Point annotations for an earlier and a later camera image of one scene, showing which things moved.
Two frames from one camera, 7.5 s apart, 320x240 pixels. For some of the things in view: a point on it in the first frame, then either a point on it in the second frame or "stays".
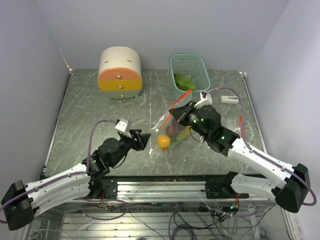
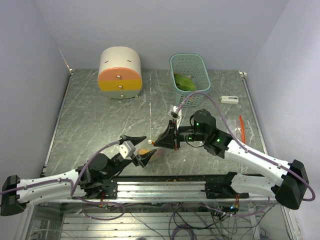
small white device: (229, 100) stays
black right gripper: (179, 113) → (168, 139)
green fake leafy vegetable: (184, 82) stays
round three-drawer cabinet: (119, 74) stays
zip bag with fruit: (170, 131) → (144, 153)
